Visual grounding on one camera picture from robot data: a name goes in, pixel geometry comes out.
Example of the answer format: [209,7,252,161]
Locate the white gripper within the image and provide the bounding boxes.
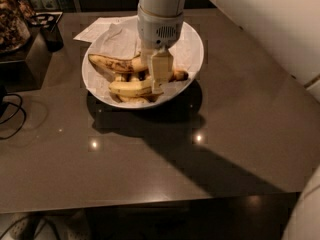
[137,4,184,94]

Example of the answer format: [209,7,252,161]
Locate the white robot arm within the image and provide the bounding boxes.
[138,0,320,98]

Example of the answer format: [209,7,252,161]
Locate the orange-brown banana at right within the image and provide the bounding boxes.
[170,70,188,82]

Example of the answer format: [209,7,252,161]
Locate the spotted top banana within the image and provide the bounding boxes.
[88,54,148,74]

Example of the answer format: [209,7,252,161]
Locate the white bowl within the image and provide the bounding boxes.
[82,16,204,109]

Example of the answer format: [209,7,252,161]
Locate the yellow front banana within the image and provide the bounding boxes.
[109,80,153,97]

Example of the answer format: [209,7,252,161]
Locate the small bottom banana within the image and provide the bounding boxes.
[117,95,149,104]

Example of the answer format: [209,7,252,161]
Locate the white paper sheet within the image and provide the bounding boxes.
[74,16,134,43]

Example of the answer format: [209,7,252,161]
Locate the black cup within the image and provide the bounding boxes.
[40,26,64,52]

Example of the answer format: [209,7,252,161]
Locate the black white patterned card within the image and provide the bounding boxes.
[28,12,63,28]

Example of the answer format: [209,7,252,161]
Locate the dark box under jar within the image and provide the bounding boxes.
[0,28,52,92]

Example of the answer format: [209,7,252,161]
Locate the glass jar with snacks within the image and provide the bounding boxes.
[0,0,31,54]

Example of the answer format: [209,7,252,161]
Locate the black cable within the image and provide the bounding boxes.
[0,93,27,141]

